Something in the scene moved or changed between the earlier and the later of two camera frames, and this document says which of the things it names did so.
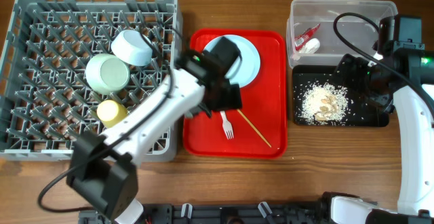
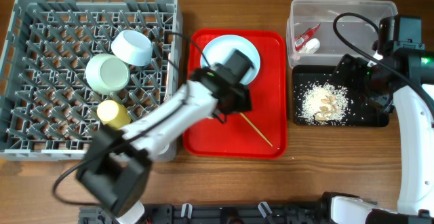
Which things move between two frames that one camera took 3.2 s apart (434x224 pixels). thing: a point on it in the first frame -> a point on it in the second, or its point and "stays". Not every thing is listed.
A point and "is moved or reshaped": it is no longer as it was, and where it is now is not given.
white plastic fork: x=226 y=125 is moved or reshaped
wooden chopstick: x=253 y=127 stays
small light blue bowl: x=132 y=47 stays
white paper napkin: x=311 y=46 stays
